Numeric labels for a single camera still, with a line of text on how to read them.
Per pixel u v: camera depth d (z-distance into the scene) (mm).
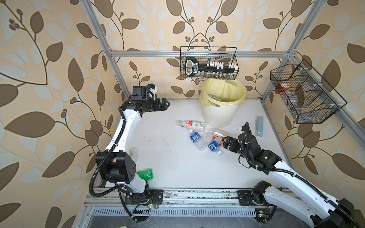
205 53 892
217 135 938
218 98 1016
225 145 709
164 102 723
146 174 785
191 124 976
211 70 838
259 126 990
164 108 722
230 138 706
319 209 412
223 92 1038
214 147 868
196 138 912
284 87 806
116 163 429
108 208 722
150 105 680
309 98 727
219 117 1096
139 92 611
